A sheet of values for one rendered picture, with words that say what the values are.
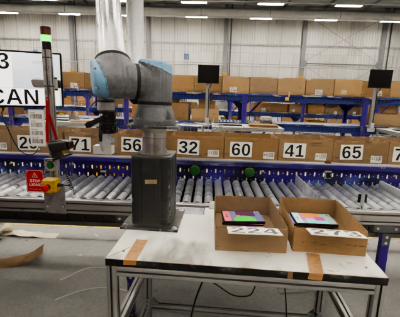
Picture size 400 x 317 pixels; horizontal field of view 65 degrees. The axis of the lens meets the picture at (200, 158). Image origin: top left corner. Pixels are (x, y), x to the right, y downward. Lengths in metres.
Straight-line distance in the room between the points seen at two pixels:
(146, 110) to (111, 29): 0.37
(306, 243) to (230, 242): 0.30
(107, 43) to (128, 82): 0.20
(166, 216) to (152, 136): 0.37
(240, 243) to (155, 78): 0.75
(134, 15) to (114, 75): 0.46
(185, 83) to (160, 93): 5.45
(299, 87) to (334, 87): 0.75
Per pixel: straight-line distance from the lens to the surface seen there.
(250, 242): 1.27
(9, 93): 2.01
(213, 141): 2.27
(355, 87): 7.43
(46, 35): 1.86
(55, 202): 1.95
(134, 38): 1.65
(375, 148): 2.57
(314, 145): 2.40
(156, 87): 1.35
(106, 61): 1.36
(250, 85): 6.83
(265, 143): 2.31
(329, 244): 1.36
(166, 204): 1.42
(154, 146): 1.39
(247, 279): 1.21
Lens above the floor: 1.35
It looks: 12 degrees down
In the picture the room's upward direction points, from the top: 2 degrees clockwise
